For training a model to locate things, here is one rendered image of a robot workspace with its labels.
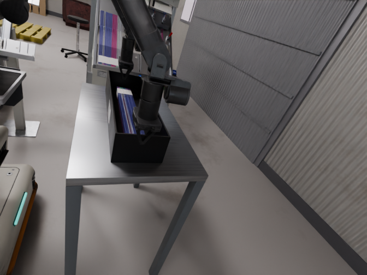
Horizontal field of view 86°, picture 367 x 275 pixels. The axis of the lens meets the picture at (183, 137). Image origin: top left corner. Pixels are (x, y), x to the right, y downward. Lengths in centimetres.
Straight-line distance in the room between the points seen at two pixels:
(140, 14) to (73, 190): 48
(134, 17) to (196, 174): 50
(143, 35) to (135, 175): 39
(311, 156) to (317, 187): 30
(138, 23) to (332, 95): 199
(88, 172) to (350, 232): 209
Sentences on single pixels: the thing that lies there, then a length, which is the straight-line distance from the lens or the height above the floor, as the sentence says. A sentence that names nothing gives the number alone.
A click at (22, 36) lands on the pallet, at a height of 6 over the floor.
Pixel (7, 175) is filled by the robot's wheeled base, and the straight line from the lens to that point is 140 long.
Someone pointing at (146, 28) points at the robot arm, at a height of 120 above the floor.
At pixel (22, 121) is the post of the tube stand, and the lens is 219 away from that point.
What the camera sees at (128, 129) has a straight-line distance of 75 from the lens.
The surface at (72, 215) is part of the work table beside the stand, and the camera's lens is 73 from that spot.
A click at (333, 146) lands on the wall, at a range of 222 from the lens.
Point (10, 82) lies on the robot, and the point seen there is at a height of 89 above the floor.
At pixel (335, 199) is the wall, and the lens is 226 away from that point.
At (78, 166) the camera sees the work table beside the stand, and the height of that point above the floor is 80.
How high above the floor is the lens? 124
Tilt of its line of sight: 30 degrees down
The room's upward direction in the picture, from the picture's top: 21 degrees clockwise
